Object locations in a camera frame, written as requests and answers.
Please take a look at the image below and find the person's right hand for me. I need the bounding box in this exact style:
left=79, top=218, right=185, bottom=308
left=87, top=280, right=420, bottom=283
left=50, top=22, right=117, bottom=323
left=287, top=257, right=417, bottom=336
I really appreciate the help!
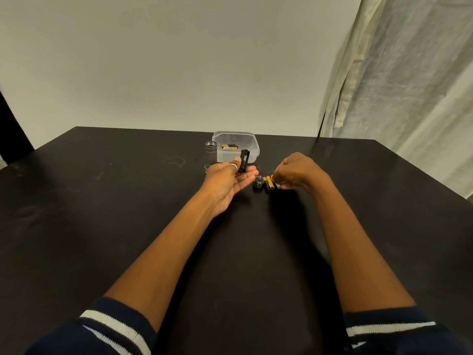
left=271, top=151, right=333, bottom=198

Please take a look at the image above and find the person's left hand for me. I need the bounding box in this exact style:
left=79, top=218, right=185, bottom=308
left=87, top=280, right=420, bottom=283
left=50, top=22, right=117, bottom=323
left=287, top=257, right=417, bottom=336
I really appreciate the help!
left=199, top=157, right=259, bottom=218

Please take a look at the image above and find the grey metal flashlight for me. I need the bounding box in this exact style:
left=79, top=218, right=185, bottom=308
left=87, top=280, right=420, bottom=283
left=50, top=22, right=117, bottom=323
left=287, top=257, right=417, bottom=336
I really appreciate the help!
left=203, top=141, right=218, bottom=173

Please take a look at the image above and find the black battery holder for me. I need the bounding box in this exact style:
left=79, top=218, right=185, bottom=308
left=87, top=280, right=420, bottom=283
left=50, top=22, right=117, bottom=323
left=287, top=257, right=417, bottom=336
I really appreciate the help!
left=237, top=149, right=251, bottom=174

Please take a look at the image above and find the person's left forearm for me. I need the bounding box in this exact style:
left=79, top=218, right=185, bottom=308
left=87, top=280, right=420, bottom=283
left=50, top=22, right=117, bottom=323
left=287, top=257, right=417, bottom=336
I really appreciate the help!
left=104, top=192, right=221, bottom=333

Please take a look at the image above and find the person's right forearm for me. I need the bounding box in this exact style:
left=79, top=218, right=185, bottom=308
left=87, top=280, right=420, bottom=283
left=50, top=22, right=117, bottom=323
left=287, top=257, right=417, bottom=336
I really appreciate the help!
left=312, top=180, right=417, bottom=314

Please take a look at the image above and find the clear plastic container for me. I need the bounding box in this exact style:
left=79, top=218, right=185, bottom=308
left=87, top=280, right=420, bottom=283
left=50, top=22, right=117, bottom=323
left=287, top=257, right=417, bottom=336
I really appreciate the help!
left=211, top=130, right=261, bottom=164

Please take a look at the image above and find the white curtain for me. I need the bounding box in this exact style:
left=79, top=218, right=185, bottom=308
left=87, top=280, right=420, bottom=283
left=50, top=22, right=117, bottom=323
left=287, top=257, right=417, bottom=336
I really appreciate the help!
left=317, top=0, right=473, bottom=199

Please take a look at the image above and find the navy striped sweater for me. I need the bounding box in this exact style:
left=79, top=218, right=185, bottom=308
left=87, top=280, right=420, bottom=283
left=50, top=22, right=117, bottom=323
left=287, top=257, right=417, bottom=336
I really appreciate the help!
left=26, top=296, right=473, bottom=355

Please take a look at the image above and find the black door frame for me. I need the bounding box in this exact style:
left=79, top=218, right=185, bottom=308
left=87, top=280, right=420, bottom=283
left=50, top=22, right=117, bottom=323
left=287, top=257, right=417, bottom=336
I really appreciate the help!
left=0, top=90, right=35, bottom=165

